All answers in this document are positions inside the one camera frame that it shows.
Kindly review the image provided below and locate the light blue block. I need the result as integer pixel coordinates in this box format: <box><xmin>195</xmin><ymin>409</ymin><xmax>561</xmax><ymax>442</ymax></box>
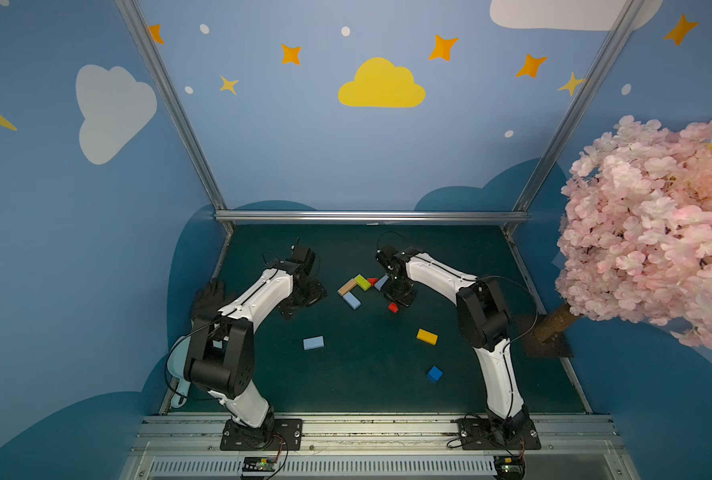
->
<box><xmin>374</xmin><ymin>275</ymin><xmax>389</xmax><ymax>291</ymax></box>
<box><xmin>342</xmin><ymin>293</ymin><xmax>361</xmax><ymax>310</ymax></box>
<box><xmin>303</xmin><ymin>336</ymin><xmax>325</xmax><ymax>351</ymax></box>

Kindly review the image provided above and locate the natural wood block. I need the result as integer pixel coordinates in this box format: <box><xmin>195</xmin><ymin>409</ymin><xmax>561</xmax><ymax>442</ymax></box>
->
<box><xmin>338</xmin><ymin>278</ymin><xmax>358</xmax><ymax>297</ymax></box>

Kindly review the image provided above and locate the lime green block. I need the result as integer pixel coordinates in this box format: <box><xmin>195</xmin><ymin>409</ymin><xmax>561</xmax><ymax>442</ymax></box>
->
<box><xmin>354</xmin><ymin>275</ymin><xmax>372</xmax><ymax>291</ymax></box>

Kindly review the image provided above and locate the yellow rectangular block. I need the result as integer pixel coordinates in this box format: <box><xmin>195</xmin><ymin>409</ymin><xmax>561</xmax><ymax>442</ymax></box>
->
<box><xmin>416</xmin><ymin>329</ymin><xmax>439</xmax><ymax>345</ymax></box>

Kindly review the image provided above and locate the dark blue small block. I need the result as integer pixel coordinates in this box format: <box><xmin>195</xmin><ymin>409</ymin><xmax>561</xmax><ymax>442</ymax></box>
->
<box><xmin>427</xmin><ymin>366</ymin><xmax>443</xmax><ymax>383</ymax></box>

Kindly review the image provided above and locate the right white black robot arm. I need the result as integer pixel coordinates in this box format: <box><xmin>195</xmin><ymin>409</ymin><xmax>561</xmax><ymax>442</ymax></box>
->
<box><xmin>376</xmin><ymin>245</ymin><xmax>532</xmax><ymax>441</ymax></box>

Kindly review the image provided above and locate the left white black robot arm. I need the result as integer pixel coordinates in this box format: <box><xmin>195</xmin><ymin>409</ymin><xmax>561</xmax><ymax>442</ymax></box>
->
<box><xmin>183</xmin><ymin>246</ymin><xmax>327</xmax><ymax>448</ymax></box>

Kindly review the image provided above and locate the black green work glove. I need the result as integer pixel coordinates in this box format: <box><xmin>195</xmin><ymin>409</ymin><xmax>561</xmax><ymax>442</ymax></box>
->
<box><xmin>190</xmin><ymin>279</ymin><xmax>238</xmax><ymax>330</ymax></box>

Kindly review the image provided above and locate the light blue plastic dustpan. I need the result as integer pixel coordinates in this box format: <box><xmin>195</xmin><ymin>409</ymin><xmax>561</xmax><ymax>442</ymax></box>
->
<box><xmin>167</xmin><ymin>336</ymin><xmax>191</xmax><ymax>409</ymax></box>

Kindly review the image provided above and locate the left small circuit board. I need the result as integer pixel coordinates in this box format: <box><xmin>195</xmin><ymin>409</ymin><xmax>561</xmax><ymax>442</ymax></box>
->
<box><xmin>241</xmin><ymin>457</ymin><xmax>276</xmax><ymax>475</ymax></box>

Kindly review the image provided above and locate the small circuit board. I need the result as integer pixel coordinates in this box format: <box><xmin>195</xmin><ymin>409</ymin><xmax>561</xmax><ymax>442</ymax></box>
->
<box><xmin>494</xmin><ymin>456</ymin><xmax>526</xmax><ymax>480</ymax></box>
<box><xmin>241</xmin><ymin>457</ymin><xmax>276</xmax><ymax>475</ymax></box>

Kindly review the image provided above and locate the right small circuit board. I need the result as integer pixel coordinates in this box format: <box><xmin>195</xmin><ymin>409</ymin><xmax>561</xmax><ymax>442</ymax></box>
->
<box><xmin>494</xmin><ymin>456</ymin><xmax>526</xmax><ymax>480</ymax></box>

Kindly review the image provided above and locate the pink artificial blossom tree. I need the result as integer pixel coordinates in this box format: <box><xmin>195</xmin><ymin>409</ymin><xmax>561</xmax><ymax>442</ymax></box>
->
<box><xmin>556</xmin><ymin>116</ymin><xmax>712</xmax><ymax>350</ymax></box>

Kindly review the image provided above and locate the aluminium frame back crossbar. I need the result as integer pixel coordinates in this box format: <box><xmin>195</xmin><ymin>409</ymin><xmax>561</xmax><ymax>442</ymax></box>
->
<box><xmin>214</xmin><ymin>210</ymin><xmax>530</xmax><ymax>225</ymax></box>

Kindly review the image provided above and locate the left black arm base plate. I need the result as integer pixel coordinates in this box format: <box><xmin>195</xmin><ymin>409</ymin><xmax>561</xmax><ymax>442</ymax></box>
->
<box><xmin>219</xmin><ymin>418</ymin><xmax>303</xmax><ymax>451</ymax></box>

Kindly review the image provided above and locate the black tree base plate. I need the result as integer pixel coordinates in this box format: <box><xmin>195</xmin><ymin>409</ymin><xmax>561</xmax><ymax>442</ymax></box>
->
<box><xmin>514</xmin><ymin>314</ymin><xmax>575</xmax><ymax>359</ymax></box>

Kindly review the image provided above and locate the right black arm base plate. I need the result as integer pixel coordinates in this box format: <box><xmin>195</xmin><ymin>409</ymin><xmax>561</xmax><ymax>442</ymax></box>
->
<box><xmin>455</xmin><ymin>416</ymin><xmax>542</xmax><ymax>452</ymax></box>

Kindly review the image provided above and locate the aluminium frame rail front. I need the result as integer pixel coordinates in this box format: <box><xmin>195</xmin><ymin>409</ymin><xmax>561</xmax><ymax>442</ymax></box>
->
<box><xmin>120</xmin><ymin>413</ymin><xmax>639</xmax><ymax>479</ymax></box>

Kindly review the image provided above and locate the left aluminium frame post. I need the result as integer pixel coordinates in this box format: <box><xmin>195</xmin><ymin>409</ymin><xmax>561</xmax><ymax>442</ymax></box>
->
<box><xmin>114</xmin><ymin>0</ymin><xmax>235</xmax><ymax>235</ymax></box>

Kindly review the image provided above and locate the aluminium frame post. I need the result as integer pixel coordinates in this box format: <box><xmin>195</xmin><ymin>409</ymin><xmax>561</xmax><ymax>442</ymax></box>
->
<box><xmin>114</xmin><ymin>0</ymin><xmax>235</xmax><ymax>235</ymax></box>
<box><xmin>503</xmin><ymin>0</ymin><xmax>646</xmax><ymax>239</ymax></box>

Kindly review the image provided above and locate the right aluminium frame post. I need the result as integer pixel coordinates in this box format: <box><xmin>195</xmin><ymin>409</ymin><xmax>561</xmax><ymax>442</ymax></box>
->
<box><xmin>503</xmin><ymin>0</ymin><xmax>646</xmax><ymax>239</ymax></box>

